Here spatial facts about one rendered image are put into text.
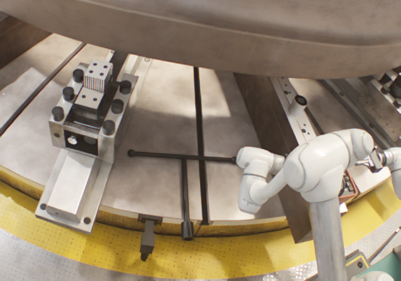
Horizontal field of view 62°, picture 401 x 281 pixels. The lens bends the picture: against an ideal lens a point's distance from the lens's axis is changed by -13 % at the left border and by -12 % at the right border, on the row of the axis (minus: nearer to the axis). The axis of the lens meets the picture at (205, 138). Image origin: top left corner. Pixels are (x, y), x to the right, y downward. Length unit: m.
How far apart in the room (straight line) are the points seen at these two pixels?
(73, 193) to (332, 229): 1.22
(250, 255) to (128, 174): 0.90
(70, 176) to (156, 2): 0.94
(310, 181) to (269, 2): 1.03
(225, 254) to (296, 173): 1.33
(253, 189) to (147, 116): 1.00
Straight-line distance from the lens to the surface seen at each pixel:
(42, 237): 2.29
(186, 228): 1.94
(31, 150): 2.21
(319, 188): 1.09
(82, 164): 1.94
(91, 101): 1.80
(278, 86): 2.24
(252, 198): 1.58
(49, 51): 2.77
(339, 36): 2.07
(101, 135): 1.78
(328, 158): 1.09
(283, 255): 2.46
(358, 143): 1.17
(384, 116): 2.82
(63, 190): 1.88
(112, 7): 1.75
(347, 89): 3.03
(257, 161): 1.63
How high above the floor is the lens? 2.11
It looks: 51 degrees down
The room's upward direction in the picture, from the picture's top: 21 degrees clockwise
